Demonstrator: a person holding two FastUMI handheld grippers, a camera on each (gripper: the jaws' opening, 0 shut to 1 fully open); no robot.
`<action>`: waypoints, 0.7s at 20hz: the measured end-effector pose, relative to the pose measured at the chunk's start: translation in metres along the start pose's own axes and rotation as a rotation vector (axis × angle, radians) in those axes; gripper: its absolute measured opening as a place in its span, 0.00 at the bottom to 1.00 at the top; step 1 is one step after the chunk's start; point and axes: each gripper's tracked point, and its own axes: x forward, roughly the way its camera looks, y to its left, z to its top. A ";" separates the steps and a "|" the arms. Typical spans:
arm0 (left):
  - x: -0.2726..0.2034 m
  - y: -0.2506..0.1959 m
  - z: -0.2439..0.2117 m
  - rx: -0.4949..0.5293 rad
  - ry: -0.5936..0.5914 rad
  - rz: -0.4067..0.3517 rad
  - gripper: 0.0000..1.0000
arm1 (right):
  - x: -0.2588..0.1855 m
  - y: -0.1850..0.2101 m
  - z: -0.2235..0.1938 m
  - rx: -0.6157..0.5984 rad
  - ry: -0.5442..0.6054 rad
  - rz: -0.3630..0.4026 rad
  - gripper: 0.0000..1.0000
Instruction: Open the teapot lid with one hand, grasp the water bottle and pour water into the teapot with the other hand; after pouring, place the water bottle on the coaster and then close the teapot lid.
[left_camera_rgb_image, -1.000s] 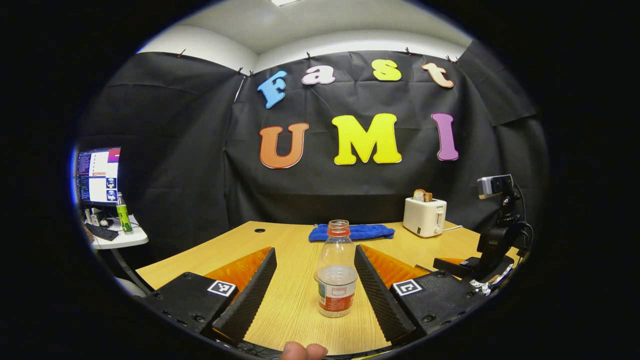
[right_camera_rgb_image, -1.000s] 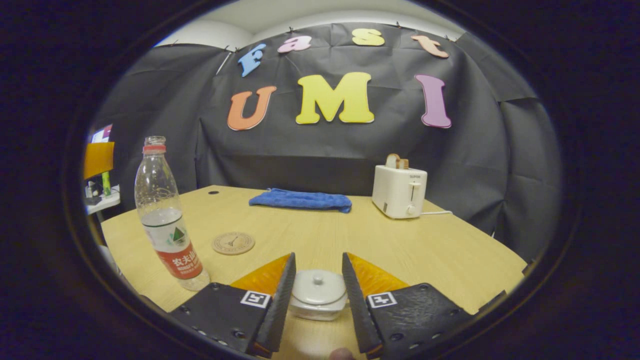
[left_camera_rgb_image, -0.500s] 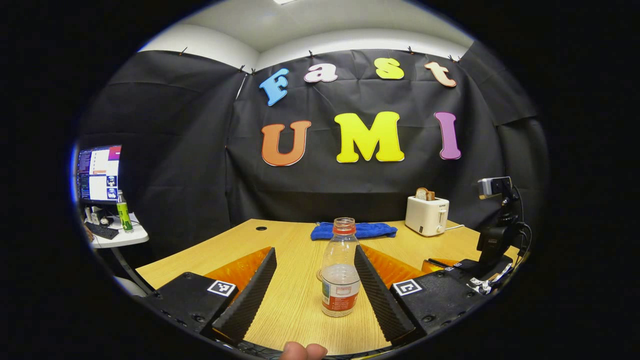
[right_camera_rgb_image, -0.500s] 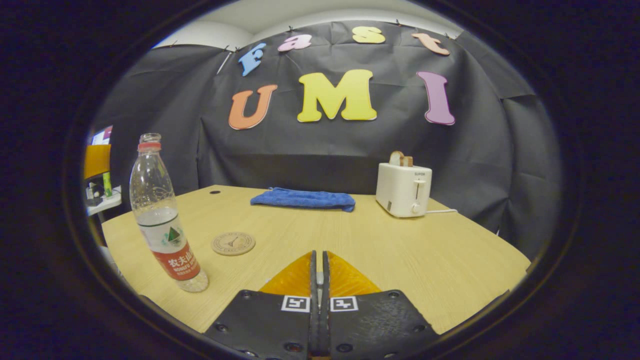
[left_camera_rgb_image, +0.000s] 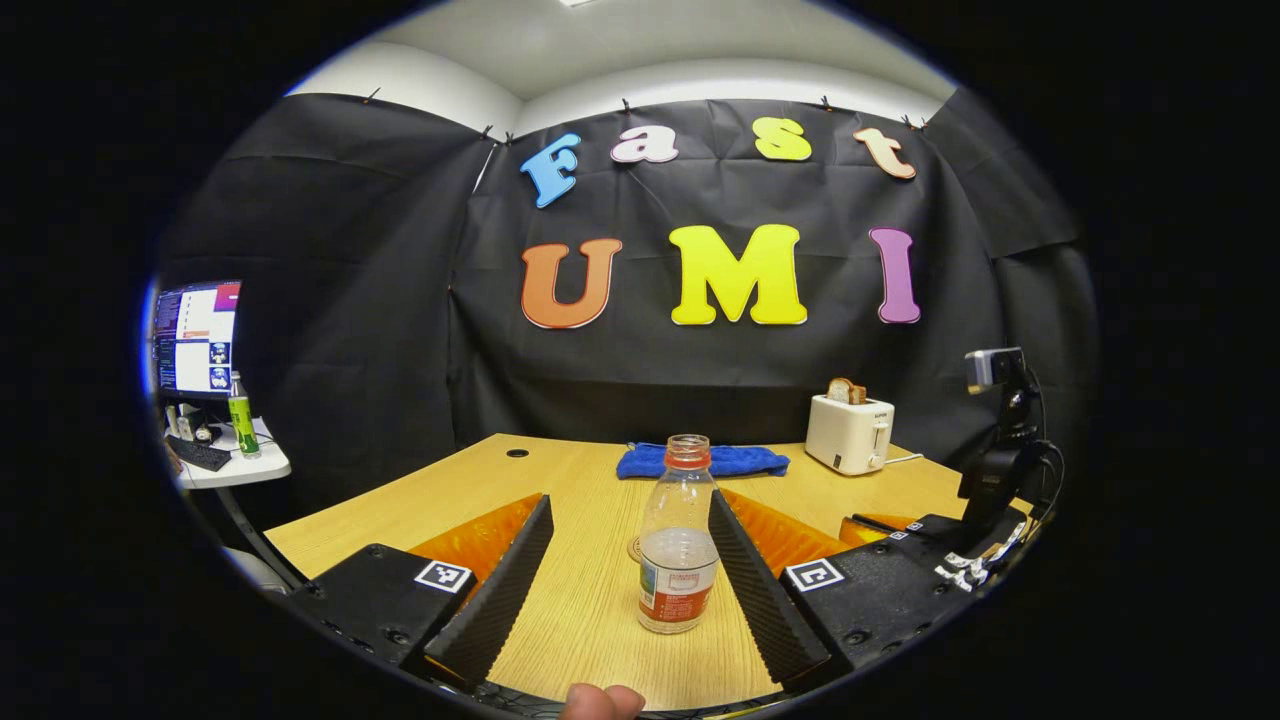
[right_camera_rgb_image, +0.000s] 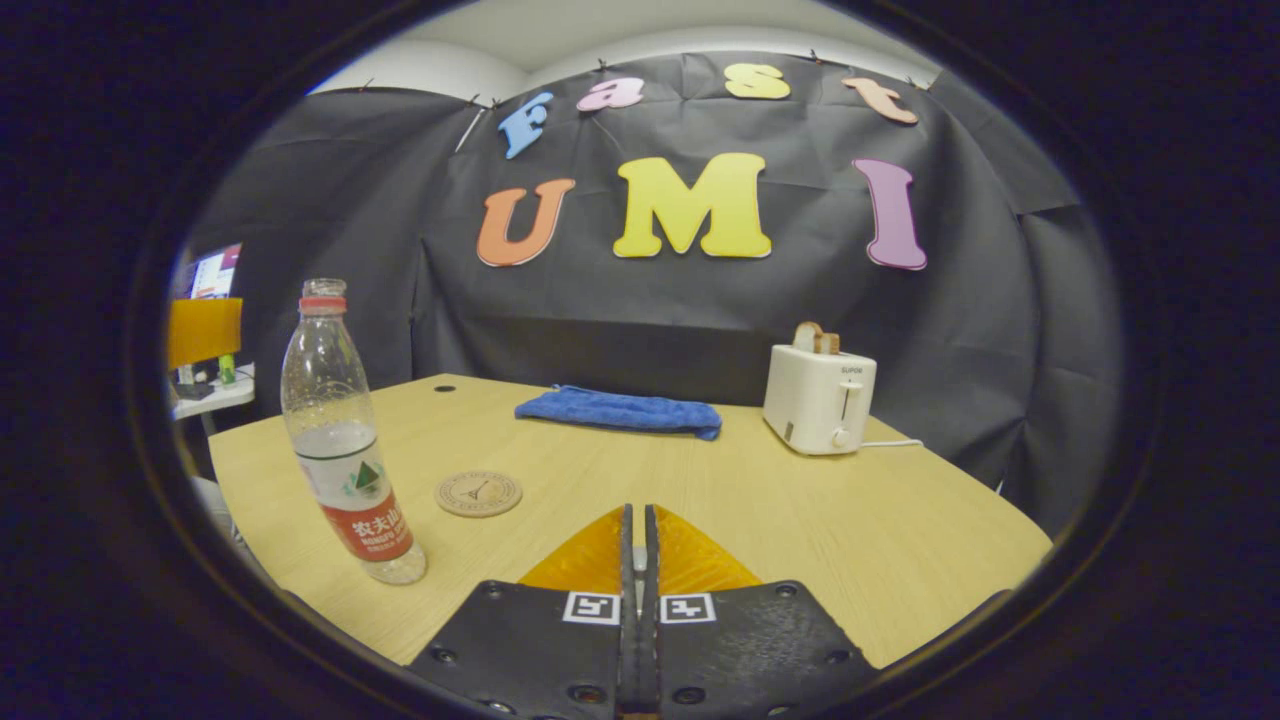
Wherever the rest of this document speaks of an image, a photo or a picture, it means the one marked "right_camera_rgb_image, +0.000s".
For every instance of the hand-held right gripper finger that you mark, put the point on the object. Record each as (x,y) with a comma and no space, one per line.
(628,560)
(651,560)

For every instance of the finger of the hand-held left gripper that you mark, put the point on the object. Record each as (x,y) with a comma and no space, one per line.
(205,333)

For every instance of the white teacup lid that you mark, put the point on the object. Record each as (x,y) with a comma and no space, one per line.
(640,575)

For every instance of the round wooden coaster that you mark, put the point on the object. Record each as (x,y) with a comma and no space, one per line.
(479,494)

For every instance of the clear plastic water bottle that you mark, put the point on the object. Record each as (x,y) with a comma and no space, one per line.
(340,460)

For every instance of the green bottle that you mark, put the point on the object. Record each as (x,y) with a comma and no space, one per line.
(228,370)

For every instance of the computer monitor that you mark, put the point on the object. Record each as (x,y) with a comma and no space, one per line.
(218,272)

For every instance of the white side table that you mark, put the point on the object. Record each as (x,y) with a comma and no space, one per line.
(225,397)

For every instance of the blue towel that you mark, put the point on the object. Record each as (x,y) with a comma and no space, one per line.
(620,412)

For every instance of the white toaster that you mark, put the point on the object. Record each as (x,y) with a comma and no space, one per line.
(815,400)

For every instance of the bread slice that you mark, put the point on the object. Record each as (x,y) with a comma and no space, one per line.
(812,337)

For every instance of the black backdrop cloth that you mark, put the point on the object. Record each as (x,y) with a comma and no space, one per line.
(900,330)

